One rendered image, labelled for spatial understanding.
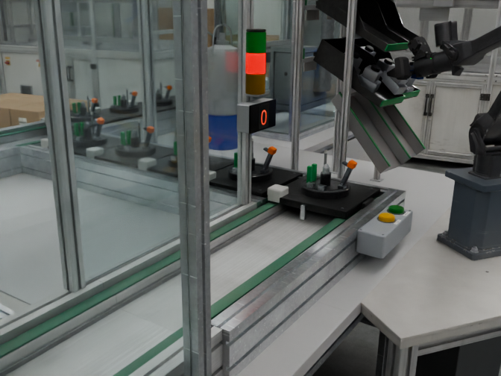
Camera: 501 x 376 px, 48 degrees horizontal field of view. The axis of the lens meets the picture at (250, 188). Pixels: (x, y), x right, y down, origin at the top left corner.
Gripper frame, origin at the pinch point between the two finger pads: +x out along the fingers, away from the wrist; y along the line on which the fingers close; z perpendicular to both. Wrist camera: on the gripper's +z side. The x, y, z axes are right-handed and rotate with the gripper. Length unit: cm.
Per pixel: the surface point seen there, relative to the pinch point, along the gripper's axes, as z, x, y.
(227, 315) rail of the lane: -45, -18, 89
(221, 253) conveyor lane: -40, 9, 69
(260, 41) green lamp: 9, 3, 52
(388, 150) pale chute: -22.9, 11.1, -3.8
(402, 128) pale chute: -16.6, 15.2, -19.6
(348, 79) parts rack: 0.0, 10.4, 12.1
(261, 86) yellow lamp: -2, 6, 51
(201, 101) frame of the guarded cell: -11, -39, 104
